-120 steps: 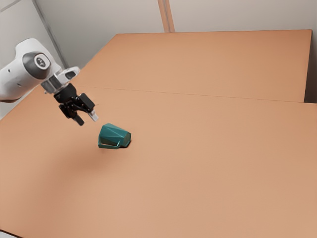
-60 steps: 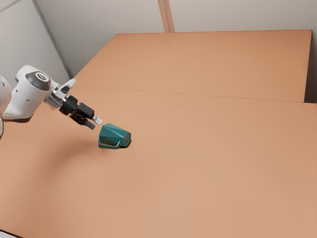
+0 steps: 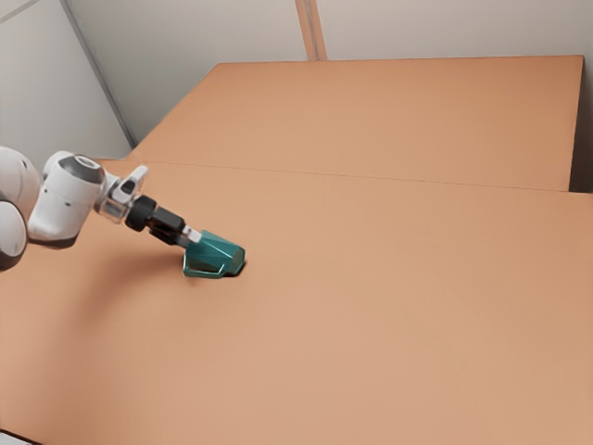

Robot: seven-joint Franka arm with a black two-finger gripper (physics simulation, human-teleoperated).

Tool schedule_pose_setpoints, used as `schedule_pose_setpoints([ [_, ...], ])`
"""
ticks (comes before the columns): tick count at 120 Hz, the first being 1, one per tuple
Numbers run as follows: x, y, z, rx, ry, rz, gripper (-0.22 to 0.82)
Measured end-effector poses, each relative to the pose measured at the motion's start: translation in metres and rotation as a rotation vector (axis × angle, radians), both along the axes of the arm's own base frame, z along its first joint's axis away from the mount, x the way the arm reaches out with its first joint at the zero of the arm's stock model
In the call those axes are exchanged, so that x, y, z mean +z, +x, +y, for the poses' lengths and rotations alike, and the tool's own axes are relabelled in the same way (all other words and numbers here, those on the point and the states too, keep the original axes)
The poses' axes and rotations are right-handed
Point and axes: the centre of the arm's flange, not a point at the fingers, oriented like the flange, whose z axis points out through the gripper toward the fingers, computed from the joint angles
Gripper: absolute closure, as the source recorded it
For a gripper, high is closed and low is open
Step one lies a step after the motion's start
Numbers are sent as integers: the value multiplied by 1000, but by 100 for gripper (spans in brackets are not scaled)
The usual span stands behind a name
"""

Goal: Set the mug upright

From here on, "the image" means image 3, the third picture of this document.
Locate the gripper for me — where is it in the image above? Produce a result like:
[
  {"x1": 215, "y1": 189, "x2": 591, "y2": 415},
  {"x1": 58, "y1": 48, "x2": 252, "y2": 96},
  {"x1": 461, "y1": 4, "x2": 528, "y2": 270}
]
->
[{"x1": 125, "y1": 195, "x2": 203, "y2": 248}]

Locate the teal faceted mug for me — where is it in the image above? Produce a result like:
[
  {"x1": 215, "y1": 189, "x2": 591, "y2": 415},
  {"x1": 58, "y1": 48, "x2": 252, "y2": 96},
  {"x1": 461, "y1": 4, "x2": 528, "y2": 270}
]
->
[{"x1": 183, "y1": 229, "x2": 246, "y2": 280}]

